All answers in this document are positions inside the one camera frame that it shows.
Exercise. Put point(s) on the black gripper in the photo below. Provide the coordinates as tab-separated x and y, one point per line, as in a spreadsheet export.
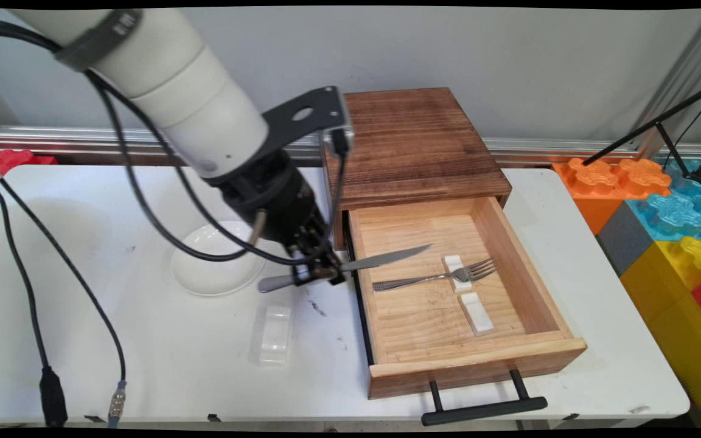
277	201

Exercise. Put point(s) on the silver metal table knife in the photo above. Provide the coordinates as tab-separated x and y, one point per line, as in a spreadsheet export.
387	257

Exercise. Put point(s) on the silver metal fork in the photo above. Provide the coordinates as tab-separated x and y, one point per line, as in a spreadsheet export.
411	282

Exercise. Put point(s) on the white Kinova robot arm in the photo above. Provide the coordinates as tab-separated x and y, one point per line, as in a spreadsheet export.
180	97

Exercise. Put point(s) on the white cutlery rest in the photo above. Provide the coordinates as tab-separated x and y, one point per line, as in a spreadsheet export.
476	313
453	263
275	340

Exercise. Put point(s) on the white round plate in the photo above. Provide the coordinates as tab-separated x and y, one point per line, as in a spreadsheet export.
216	277

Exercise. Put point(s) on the light wooden drawer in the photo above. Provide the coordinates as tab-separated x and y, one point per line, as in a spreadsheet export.
423	328

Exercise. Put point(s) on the dark wooden drawer cabinet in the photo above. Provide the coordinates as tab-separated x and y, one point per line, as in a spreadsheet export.
417	140

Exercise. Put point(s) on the orange giant building block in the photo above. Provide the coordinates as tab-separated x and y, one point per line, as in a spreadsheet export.
606	182

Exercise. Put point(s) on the grey giant building block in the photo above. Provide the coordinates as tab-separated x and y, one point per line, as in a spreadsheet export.
627	240

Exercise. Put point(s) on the yellow giant building block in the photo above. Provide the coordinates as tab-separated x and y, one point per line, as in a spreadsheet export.
673	316

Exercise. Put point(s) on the black tripod stand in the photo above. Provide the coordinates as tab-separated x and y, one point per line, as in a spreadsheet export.
655	125

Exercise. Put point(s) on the blue giant building block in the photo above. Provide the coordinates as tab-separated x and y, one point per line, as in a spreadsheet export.
679	210

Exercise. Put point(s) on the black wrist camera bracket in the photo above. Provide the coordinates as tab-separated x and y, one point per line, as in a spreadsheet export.
302	118

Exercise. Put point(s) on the horizontal aluminium rail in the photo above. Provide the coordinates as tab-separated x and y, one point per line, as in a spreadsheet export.
557	146

